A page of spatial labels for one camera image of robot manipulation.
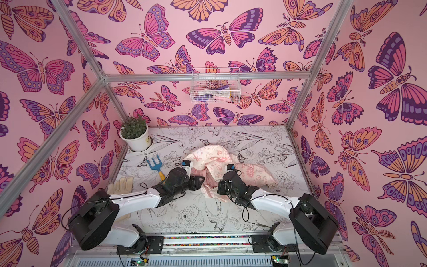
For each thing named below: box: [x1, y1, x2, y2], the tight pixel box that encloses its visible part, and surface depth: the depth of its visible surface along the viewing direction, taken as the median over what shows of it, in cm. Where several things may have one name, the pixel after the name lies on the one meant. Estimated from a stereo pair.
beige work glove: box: [106, 176, 134, 195], surface depth 94 cm
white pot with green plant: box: [119, 112, 152, 152], surface depth 100 cm
